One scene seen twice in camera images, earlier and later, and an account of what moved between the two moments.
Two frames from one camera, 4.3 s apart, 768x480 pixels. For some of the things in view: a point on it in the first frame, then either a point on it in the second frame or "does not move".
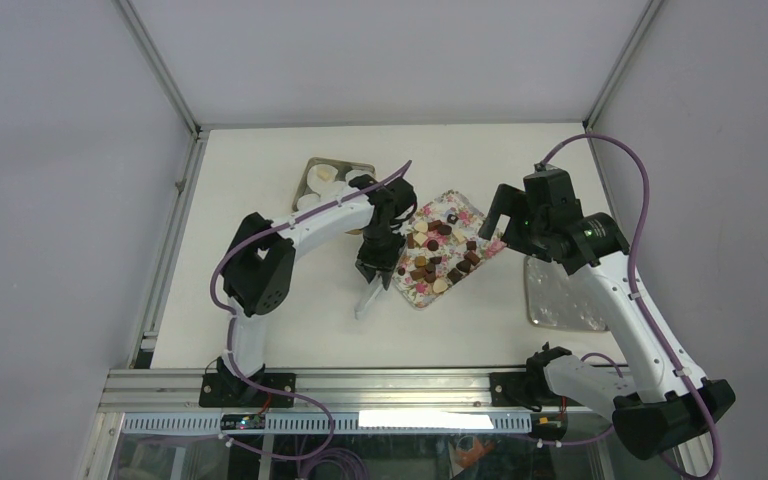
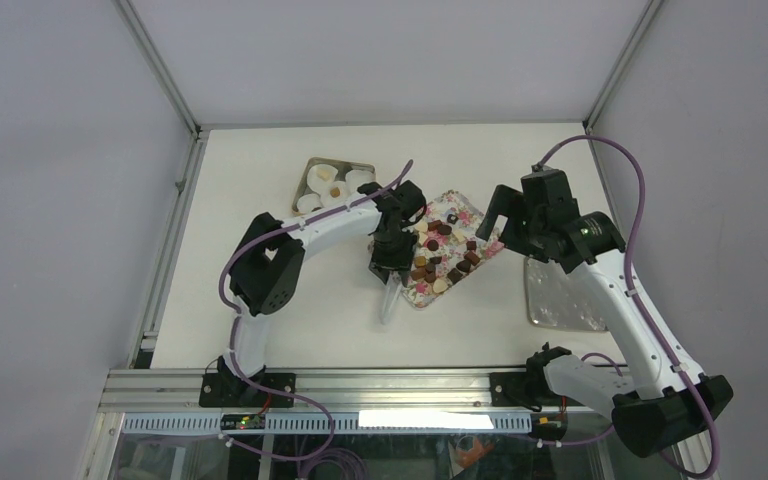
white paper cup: (356, 173) does not move
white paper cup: (321, 176) does not move
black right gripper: (509, 201) does not move
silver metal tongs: (372, 293) -> (393, 285)
